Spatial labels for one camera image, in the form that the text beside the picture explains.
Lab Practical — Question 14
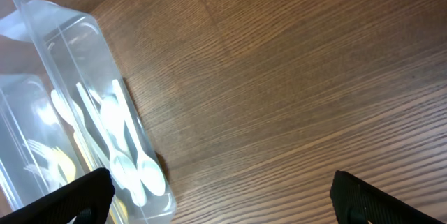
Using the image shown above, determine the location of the clear plastic container left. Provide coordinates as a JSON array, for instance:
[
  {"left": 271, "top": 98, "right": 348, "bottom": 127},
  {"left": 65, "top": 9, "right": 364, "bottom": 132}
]
[{"left": 1, "top": 74, "right": 85, "bottom": 211}]

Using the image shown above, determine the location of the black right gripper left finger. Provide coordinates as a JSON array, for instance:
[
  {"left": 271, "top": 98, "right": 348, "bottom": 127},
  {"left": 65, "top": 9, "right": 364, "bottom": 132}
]
[{"left": 1, "top": 167, "right": 115, "bottom": 224}]

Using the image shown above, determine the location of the white plastic fork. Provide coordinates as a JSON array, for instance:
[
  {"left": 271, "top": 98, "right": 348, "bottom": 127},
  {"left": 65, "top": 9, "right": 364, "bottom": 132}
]
[
  {"left": 24, "top": 139, "right": 58, "bottom": 169},
  {"left": 24, "top": 164, "right": 66, "bottom": 192}
]

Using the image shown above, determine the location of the white plastic spoon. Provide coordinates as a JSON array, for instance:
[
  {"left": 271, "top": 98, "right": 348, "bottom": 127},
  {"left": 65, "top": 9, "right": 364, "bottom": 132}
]
[
  {"left": 112, "top": 79, "right": 166, "bottom": 196},
  {"left": 50, "top": 89, "right": 104, "bottom": 162}
]

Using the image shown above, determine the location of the yellow plastic fork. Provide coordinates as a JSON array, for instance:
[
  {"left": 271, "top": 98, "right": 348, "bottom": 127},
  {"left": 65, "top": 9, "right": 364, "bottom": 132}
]
[{"left": 52, "top": 147, "right": 76, "bottom": 182}]

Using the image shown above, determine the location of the yellow plastic spoon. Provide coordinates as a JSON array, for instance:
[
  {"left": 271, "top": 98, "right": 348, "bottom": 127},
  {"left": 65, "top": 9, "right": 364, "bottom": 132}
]
[{"left": 73, "top": 132, "right": 129, "bottom": 224}]

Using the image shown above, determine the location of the clear plastic container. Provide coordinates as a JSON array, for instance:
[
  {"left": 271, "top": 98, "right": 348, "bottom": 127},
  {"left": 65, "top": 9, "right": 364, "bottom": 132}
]
[
  {"left": 1, "top": 0, "right": 177, "bottom": 223},
  {"left": 1, "top": 74, "right": 85, "bottom": 211}
]

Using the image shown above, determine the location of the white spoon handle up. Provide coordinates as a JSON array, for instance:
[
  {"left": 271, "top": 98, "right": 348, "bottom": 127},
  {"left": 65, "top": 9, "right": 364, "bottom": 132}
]
[{"left": 76, "top": 82, "right": 147, "bottom": 207}]

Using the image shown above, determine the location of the clear plastic container right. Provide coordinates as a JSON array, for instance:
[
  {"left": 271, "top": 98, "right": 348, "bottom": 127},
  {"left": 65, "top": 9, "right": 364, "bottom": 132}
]
[{"left": 1, "top": 0, "right": 177, "bottom": 223}]

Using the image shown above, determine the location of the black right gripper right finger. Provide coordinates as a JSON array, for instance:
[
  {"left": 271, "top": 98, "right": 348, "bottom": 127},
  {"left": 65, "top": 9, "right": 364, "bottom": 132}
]
[{"left": 330, "top": 170, "right": 440, "bottom": 224}]

